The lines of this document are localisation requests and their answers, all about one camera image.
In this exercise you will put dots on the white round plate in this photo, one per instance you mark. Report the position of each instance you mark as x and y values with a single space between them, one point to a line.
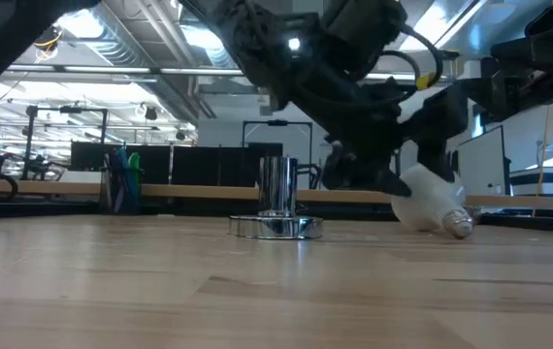
422 208

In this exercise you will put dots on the blue marker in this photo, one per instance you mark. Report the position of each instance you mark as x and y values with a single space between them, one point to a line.
121 162

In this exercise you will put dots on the chrome lamp socket base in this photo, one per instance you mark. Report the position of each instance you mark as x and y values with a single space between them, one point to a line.
276 184

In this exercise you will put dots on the black office chair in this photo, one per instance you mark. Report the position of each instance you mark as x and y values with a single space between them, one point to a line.
311 174

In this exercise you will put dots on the black background rig frame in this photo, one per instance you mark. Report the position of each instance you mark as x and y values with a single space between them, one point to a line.
276 123
30 140

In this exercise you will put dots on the dark pen holder cup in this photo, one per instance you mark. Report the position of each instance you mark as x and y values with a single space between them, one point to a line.
121 201

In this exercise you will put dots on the black aluminium table frame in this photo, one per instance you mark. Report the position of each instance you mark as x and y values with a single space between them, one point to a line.
39 208

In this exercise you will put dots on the long ceiling light strip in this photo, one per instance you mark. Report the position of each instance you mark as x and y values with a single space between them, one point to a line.
111 69

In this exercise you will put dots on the silver ventilation duct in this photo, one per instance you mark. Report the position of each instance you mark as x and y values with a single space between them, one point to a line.
111 43

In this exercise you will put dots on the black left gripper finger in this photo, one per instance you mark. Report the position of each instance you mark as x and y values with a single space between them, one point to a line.
439 126
354 177

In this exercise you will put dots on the black desk partition panel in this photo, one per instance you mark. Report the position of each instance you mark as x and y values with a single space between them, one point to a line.
218 165
92 162

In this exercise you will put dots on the green marker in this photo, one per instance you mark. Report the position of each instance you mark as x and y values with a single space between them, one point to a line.
135 165

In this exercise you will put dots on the white board panel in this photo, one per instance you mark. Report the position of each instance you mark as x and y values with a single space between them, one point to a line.
482 162

